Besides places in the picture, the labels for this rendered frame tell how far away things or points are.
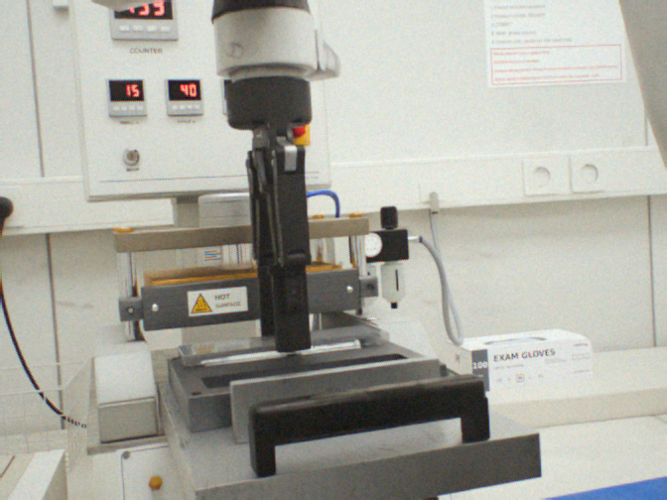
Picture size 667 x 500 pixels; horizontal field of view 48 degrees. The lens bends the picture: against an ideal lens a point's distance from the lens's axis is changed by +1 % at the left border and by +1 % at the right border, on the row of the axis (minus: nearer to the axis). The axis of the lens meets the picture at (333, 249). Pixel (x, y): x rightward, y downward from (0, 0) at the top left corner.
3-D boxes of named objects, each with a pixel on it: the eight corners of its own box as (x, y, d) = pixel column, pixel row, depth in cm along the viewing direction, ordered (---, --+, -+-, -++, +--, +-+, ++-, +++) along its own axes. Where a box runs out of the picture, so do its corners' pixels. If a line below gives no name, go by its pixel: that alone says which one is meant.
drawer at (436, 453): (159, 423, 70) (153, 339, 70) (379, 392, 77) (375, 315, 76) (199, 557, 42) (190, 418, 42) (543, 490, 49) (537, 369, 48)
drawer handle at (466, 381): (250, 467, 45) (245, 401, 45) (476, 431, 49) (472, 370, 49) (256, 478, 43) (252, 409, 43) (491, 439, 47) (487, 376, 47)
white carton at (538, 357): (446, 379, 140) (444, 339, 139) (558, 365, 145) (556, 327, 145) (472, 393, 128) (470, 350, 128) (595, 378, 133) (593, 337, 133)
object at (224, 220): (116, 300, 99) (109, 201, 98) (340, 280, 108) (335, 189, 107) (122, 323, 76) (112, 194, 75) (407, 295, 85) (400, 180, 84)
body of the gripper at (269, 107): (217, 90, 69) (225, 190, 70) (232, 72, 61) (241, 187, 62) (297, 89, 72) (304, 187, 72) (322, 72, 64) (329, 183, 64)
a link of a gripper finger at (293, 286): (296, 249, 64) (305, 250, 61) (300, 308, 64) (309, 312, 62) (279, 251, 64) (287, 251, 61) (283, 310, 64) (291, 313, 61)
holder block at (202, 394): (169, 385, 69) (167, 356, 69) (374, 359, 75) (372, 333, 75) (190, 433, 53) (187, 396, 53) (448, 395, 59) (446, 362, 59)
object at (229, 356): (185, 382, 62) (183, 356, 62) (178, 370, 68) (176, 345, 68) (392, 356, 68) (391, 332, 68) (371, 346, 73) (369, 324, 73)
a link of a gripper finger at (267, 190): (295, 150, 67) (298, 144, 66) (312, 272, 65) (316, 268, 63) (250, 152, 66) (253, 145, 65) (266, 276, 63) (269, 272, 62)
